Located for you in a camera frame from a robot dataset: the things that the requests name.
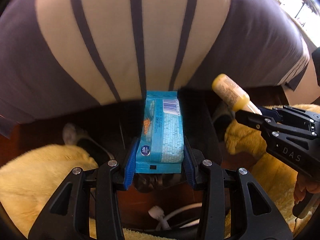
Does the black trash bin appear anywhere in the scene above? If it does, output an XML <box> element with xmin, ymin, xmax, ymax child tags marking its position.
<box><xmin>114</xmin><ymin>88</ymin><xmax>225</xmax><ymax>191</ymax></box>

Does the blue white striped bedspread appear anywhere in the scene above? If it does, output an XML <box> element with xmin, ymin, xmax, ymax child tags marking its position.
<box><xmin>1</xmin><ymin>0</ymin><xmax>310</xmax><ymax>136</ymax></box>

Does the yellow white plastic bottle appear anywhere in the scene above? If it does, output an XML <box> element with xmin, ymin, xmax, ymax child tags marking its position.
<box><xmin>212</xmin><ymin>74</ymin><xmax>262</xmax><ymax>115</ymax></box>

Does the person's right hand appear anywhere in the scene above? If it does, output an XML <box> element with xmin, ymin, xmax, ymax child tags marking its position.
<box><xmin>293</xmin><ymin>173</ymin><xmax>320</xmax><ymax>204</ymax></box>

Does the blue snack wrapper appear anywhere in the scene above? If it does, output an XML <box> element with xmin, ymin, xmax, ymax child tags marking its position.
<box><xmin>135</xmin><ymin>91</ymin><xmax>184</xmax><ymax>174</ymax></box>

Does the left grey slipper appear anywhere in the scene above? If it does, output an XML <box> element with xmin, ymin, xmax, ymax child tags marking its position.
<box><xmin>62</xmin><ymin>124</ymin><xmax>115</xmax><ymax>166</ymax></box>

